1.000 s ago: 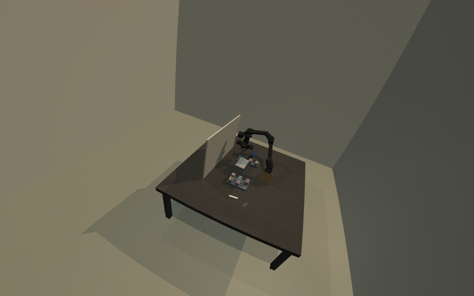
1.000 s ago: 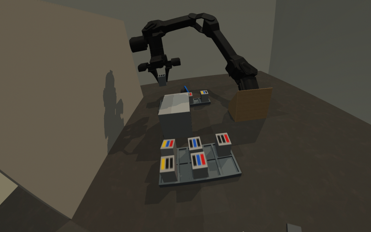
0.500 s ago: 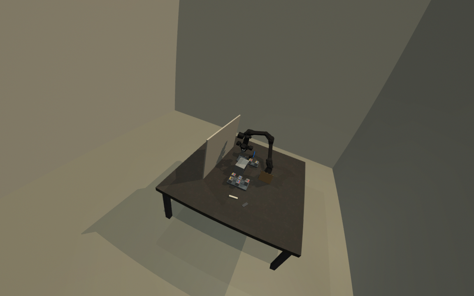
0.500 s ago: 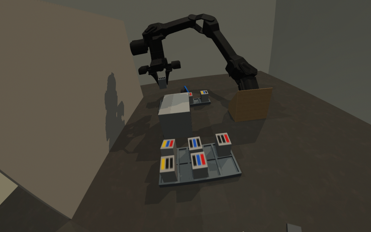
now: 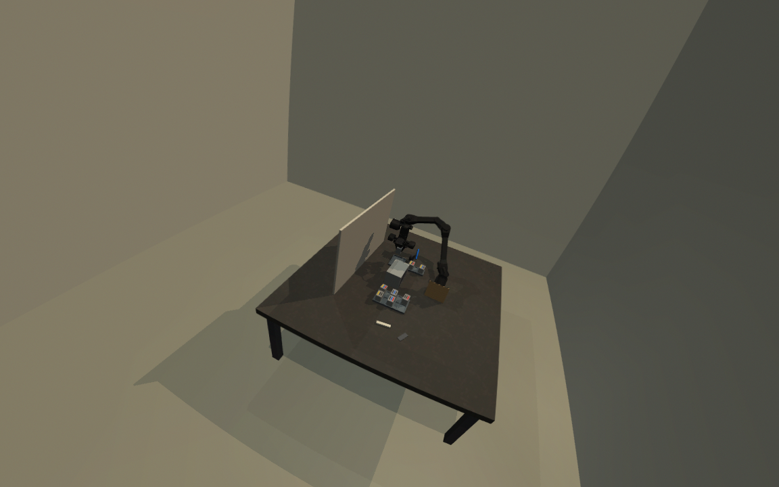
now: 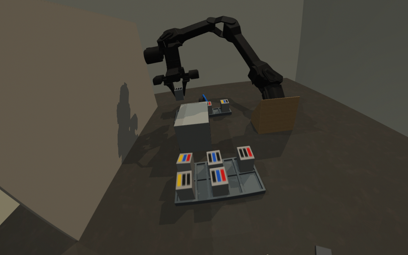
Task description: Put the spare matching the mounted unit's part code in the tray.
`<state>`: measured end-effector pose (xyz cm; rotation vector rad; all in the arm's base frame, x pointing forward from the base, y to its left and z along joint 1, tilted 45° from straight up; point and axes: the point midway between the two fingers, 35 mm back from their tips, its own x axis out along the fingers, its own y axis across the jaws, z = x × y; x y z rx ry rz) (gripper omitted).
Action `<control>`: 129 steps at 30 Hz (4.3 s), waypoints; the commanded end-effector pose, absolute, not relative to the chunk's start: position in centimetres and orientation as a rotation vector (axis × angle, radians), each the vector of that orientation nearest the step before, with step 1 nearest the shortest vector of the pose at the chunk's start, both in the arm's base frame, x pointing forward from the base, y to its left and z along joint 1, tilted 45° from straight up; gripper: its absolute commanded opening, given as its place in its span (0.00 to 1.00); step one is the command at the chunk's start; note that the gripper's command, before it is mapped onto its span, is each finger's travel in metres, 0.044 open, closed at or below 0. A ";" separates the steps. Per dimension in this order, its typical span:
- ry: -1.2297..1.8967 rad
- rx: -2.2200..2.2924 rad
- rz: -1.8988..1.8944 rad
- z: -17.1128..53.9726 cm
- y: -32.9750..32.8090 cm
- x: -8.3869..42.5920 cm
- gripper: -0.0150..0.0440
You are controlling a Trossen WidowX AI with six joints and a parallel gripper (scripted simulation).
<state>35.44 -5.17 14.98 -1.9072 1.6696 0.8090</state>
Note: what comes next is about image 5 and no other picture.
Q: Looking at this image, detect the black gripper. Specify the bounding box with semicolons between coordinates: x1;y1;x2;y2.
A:
388;232;416;252

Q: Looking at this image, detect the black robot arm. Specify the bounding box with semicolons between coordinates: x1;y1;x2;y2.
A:
389;214;450;286

